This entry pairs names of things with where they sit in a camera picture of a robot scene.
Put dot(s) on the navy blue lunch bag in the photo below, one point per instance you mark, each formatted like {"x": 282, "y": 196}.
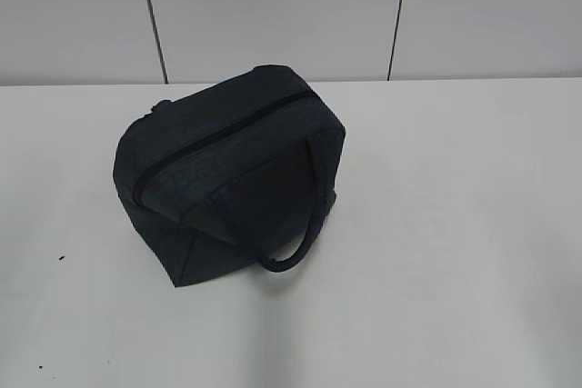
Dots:
{"x": 240, "y": 173}

